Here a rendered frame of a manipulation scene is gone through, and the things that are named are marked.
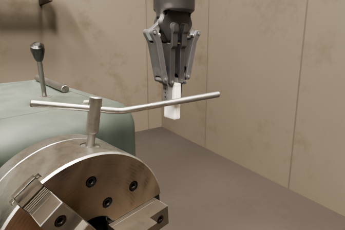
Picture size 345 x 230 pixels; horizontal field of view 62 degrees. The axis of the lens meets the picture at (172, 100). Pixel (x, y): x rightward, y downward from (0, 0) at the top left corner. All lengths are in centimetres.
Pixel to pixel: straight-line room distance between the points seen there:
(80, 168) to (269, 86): 254
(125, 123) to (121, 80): 336
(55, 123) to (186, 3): 35
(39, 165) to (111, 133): 23
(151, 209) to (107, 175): 12
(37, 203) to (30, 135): 18
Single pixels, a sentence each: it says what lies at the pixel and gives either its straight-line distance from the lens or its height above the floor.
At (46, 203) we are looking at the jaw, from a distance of 46.
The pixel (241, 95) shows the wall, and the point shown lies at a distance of 313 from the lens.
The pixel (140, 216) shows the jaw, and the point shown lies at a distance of 56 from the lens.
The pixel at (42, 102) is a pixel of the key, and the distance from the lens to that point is 50.
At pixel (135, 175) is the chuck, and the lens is 55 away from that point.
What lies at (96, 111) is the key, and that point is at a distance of 50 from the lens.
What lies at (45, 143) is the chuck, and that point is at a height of 124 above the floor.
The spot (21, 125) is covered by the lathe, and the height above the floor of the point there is 125.
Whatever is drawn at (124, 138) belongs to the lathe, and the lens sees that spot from 70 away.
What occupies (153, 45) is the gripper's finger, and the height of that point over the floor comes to 140.
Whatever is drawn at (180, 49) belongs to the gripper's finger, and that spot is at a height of 139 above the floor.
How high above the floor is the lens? 142
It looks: 13 degrees down
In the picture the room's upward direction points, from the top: straight up
